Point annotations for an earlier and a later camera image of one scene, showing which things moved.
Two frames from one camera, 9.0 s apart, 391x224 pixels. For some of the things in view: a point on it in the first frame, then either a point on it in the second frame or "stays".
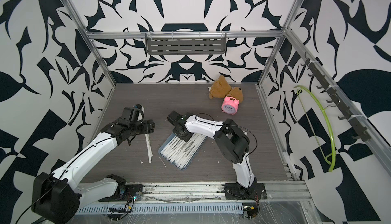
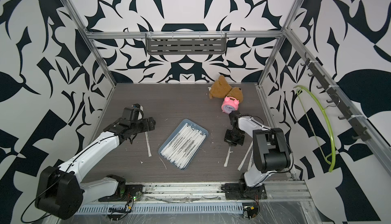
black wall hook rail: (362, 133) stays
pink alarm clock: (230, 105) stays
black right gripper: (184, 138) -> (229, 142)
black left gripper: (149, 126) stays
